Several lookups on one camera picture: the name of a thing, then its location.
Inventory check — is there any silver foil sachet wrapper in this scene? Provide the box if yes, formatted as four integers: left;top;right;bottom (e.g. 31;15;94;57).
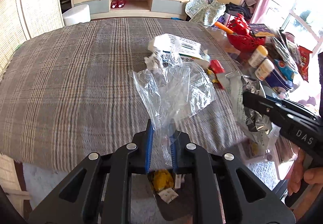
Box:
225;76;273;159

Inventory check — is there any yellow paper bag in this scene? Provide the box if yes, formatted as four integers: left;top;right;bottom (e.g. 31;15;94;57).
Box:
151;169;174;192

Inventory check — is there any clear plastic bag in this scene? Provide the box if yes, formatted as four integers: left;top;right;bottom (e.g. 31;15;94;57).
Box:
129;51;216;168

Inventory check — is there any green white medicine box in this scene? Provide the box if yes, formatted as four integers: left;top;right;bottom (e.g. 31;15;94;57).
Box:
158;174;185;204

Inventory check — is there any black trash bin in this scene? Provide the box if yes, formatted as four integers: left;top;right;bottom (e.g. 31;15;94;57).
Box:
130;174;194;223

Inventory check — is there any right hand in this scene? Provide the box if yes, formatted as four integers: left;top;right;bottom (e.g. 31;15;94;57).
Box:
287;150;322;199

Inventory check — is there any blue round tin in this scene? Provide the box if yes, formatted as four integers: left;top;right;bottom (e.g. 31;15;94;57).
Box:
265;59;302;94

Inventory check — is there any red snack packet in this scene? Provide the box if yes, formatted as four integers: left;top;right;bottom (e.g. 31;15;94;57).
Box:
298;45;312;82

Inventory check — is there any yellow capped white bottle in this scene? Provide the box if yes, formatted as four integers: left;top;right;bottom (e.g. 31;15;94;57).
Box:
248;45;268;68

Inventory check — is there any grey plaid tablecloth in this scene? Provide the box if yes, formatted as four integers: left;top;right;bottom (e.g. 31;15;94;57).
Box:
1;18;237;171

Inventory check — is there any red plastic basket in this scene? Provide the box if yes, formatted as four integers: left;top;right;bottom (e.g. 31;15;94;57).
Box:
227;13;265;53

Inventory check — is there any purple book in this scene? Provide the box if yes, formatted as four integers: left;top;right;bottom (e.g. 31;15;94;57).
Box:
249;24;274;37

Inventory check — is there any white blue medicine box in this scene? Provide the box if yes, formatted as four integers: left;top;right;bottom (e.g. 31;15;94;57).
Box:
161;49;211;69

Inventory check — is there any crumpled white paper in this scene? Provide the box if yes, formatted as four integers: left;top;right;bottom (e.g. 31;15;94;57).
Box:
144;53;164;74

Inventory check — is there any green patterned cloth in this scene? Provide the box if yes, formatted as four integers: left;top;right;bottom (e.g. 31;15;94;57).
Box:
185;0;225;27

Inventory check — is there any white round stool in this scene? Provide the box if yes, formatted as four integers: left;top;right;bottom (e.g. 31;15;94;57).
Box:
62;4;91;26

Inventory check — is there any woven bamboo folding screen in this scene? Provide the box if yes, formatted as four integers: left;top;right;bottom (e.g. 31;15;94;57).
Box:
1;0;64;75

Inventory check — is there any orange handled tool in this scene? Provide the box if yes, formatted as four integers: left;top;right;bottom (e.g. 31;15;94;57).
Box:
215;21;235;35

